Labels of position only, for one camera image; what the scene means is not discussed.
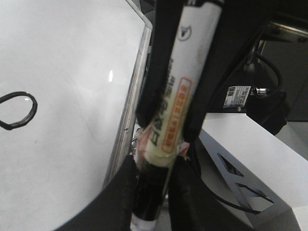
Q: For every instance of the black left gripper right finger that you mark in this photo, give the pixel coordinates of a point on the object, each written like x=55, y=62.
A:
x=192, y=207

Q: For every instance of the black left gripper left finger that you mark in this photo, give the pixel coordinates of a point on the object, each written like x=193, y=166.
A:
x=112, y=209

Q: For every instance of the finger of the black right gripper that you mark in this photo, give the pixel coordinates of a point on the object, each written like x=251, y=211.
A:
x=240, y=25
x=166, y=21

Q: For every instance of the white black whiteboard marker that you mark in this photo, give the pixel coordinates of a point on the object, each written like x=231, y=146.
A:
x=197, y=25

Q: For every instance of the clear adhesive tape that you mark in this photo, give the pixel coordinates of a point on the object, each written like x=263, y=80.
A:
x=158, y=150

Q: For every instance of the white metal stand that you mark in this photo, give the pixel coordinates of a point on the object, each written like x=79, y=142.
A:
x=265, y=174

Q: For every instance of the white barcode label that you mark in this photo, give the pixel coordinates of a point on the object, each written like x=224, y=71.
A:
x=236, y=96

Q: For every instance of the black device with connector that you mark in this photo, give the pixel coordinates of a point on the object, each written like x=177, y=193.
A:
x=269, y=112

